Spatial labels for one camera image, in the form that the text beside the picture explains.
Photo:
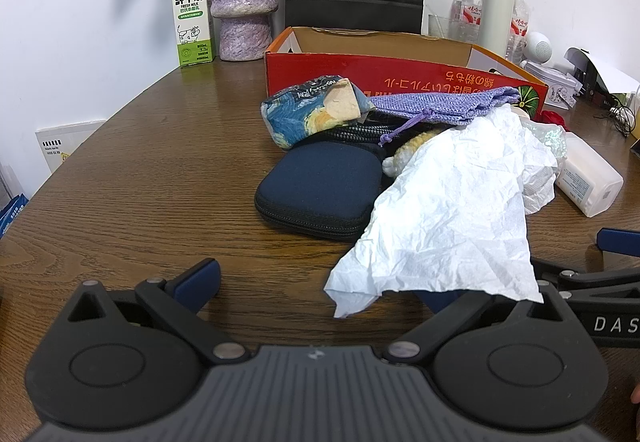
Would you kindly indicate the white tissue paper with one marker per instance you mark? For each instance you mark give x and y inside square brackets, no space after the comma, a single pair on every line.
[460,212]

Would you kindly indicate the painting print tissue packet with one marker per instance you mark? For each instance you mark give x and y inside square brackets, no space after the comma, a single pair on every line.
[300,117]

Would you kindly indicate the black desk device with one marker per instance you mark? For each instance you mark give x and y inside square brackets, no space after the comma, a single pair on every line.
[595,85]

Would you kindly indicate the clear glass cup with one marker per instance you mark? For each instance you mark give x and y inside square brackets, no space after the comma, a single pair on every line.
[440,27]

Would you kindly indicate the green white milk carton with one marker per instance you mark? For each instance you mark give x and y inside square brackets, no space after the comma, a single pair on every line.
[192,12]

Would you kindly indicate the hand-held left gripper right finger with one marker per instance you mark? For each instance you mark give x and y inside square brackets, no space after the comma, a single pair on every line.
[450,318]

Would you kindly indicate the white round gadget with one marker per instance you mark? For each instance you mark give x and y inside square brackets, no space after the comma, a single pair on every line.
[537,46]

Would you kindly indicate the white thermos flask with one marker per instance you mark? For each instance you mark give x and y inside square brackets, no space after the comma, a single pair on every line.
[496,12]

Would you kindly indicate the wooden desk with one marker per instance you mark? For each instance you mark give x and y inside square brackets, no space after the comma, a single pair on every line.
[150,182]

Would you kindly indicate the red cardboard box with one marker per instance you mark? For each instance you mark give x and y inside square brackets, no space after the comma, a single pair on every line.
[380,67]

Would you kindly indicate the blue packet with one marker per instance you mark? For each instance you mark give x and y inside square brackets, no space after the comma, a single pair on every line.
[12,214]

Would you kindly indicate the yellow white box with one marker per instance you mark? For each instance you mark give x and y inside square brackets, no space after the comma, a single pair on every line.
[636,115]

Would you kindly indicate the navy zip case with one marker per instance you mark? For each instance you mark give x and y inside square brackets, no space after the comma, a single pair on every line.
[320,187]

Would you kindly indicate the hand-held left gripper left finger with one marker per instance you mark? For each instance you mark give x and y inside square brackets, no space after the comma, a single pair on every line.
[197,282]

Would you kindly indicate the red small object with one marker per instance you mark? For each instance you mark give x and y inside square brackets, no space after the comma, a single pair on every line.
[552,118]

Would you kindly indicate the white alarm clock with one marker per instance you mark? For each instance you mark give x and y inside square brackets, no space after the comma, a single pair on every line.
[557,85]

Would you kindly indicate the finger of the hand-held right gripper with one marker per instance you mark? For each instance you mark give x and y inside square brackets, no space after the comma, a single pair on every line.
[620,239]
[575,278]

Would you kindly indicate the yellow white plush toy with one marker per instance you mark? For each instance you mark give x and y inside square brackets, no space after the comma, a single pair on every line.
[405,155]

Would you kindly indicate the clear plastic wrapper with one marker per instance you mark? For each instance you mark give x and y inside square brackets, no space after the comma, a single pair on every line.
[552,140]

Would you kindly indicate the white plastic bottle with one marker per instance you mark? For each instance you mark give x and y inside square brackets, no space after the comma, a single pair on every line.
[590,182]

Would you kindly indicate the clear water bottle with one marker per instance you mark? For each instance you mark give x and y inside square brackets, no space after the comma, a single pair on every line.
[520,27]
[465,7]

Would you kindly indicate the white paper sheet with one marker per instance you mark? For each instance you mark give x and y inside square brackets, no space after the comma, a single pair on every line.
[615,75]

